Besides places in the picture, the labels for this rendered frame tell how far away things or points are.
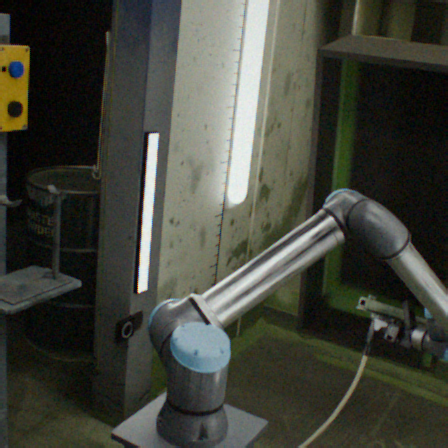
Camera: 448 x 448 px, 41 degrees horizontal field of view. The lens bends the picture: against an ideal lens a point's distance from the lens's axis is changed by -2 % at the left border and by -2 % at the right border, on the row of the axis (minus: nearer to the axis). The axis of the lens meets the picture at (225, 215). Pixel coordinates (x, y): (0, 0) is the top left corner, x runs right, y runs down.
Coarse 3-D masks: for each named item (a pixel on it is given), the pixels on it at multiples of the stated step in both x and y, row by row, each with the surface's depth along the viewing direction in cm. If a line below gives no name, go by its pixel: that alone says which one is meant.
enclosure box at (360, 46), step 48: (336, 48) 212; (384, 48) 215; (432, 48) 217; (336, 96) 241; (384, 96) 241; (432, 96) 232; (336, 144) 255; (384, 144) 249; (432, 144) 239; (384, 192) 257; (432, 192) 247; (432, 240) 255; (336, 288) 288; (384, 288) 275; (336, 336) 260
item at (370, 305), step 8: (368, 296) 229; (360, 304) 227; (368, 304) 225; (376, 304) 228; (384, 304) 232; (376, 312) 229; (384, 312) 232; (392, 312) 235; (400, 312) 238; (400, 320) 239; (416, 320) 248; (424, 320) 251; (368, 336) 233; (376, 336) 233; (368, 344) 232; (368, 352) 232
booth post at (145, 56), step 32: (128, 0) 213; (160, 0) 212; (128, 32) 216; (160, 32) 216; (128, 64) 218; (160, 64) 221; (128, 96) 221; (160, 96) 225; (128, 128) 224; (160, 128) 230; (128, 160) 226; (160, 160) 235; (128, 192) 229; (160, 192) 240; (128, 224) 232; (160, 224) 245; (128, 256) 235; (96, 288) 247; (128, 288) 238; (96, 320) 250; (96, 352) 254; (128, 352) 245; (96, 384) 258; (128, 384) 251; (96, 416) 262; (128, 416) 256
